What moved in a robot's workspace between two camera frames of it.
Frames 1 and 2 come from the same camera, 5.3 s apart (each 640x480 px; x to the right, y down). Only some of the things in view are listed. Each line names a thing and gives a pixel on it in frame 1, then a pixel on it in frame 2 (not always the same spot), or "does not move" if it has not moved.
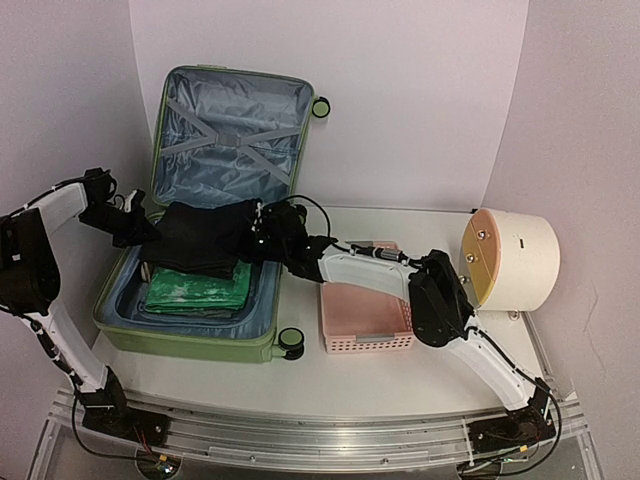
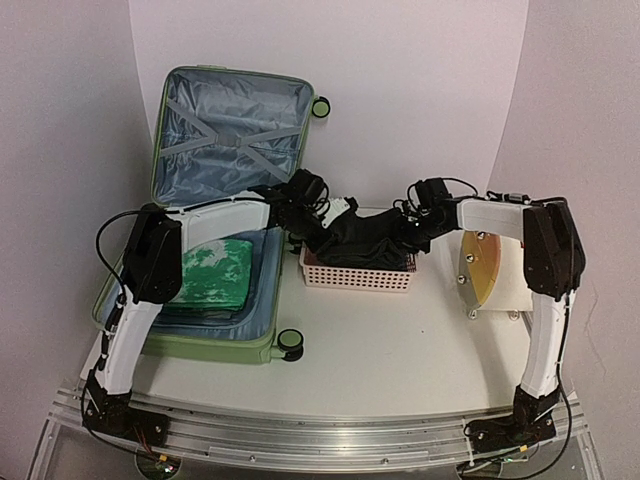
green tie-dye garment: [179, 291] does not move
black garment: [202, 240] → [374, 242]
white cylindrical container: [511, 260] does not move
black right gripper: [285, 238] → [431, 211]
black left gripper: [134, 232] → [319, 244]
